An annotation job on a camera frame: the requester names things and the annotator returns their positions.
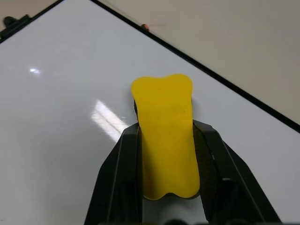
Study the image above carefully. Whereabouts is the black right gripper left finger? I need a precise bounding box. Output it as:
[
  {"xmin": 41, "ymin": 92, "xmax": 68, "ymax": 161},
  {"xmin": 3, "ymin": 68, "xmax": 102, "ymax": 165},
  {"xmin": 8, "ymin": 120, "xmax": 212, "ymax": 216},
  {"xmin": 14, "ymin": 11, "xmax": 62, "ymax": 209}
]
[{"xmin": 83, "ymin": 122, "xmax": 143, "ymax": 225}]

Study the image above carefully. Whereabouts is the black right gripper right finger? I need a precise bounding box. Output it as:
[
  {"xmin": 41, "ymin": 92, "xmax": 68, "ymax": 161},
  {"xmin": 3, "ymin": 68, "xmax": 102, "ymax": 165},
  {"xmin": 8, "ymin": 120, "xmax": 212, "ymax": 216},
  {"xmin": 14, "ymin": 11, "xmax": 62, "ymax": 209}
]
[{"xmin": 192, "ymin": 119, "xmax": 283, "ymax": 225}]

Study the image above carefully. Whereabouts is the yellow whiteboard eraser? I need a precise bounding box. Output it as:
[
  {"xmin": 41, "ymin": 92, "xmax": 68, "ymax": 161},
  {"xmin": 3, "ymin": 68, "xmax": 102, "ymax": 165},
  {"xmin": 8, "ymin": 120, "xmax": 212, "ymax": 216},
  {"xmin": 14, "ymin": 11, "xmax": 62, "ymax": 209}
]
[{"xmin": 130, "ymin": 73, "xmax": 216, "ymax": 202}]

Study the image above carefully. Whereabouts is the black-framed whiteboard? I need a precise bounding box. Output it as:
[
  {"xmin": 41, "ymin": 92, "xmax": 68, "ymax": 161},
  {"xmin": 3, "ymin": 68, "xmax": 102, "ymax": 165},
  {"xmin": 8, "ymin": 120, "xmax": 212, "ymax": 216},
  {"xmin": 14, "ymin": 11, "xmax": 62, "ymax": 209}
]
[{"xmin": 0, "ymin": 0, "xmax": 300, "ymax": 225}]

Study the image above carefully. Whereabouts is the black clip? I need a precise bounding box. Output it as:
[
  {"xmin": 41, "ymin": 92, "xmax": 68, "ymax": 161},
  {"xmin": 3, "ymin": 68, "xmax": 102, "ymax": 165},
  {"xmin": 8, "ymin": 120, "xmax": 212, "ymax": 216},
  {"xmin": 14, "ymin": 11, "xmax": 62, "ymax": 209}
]
[{"xmin": 0, "ymin": 14, "xmax": 32, "ymax": 40}]

